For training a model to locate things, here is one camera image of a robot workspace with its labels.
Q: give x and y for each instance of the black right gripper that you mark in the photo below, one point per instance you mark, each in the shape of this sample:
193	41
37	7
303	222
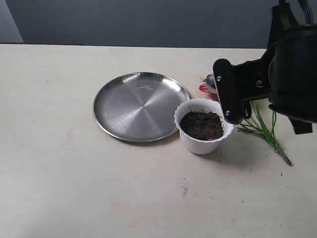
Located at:
238	85

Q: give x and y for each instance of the artificial red anthurium plant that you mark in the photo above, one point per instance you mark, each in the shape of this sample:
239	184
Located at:
255	124

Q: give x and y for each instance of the white plastic flower pot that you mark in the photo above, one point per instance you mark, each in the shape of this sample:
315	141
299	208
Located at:
204	106

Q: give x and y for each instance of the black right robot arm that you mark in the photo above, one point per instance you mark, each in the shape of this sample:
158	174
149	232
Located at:
286	74

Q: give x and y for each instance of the dark soil in pot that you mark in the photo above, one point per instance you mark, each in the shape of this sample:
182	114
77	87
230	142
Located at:
202	126

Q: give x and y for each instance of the round steel plate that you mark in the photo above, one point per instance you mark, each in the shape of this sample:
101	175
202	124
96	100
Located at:
139	107

